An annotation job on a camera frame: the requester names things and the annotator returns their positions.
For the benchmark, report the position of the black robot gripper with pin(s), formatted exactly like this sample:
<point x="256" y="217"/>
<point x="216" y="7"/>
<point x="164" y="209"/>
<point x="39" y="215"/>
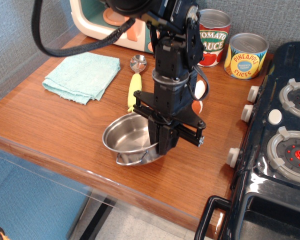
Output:
<point x="168" y="108"/>

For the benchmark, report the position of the stainless steel pot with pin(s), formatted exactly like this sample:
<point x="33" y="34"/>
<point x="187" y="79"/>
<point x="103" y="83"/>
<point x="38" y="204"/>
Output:
<point x="129" y="143"/>

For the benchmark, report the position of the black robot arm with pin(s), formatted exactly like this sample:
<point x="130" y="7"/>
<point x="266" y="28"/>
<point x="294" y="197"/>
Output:
<point x="174" y="27"/>

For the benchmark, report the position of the brown toy mushroom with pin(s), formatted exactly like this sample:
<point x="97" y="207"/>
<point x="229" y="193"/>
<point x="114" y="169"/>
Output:
<point x="200" y="89"/>

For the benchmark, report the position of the teal folded cloth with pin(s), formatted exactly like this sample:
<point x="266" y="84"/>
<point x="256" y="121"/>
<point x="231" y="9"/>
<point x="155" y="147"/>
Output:
<point x="83" y="77"/>

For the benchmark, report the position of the pineapple slices can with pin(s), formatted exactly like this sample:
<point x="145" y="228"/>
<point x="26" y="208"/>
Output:
<point x="245" y="55"/>

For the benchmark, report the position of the tomato sauce can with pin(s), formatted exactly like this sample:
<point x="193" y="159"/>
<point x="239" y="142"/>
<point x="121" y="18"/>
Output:
<point x="214" y="27"/>

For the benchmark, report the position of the black toy stove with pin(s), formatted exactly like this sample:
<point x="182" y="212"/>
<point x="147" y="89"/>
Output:
<point x="265" y="188"/>

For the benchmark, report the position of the toy microwave oven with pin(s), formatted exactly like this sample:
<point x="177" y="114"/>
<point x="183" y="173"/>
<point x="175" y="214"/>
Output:
<point x="97" y="21"/>

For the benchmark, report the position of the spoon with yellow-green handle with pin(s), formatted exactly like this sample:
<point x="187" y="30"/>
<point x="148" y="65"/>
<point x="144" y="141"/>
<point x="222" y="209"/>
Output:
<point x="137" y="63"/>

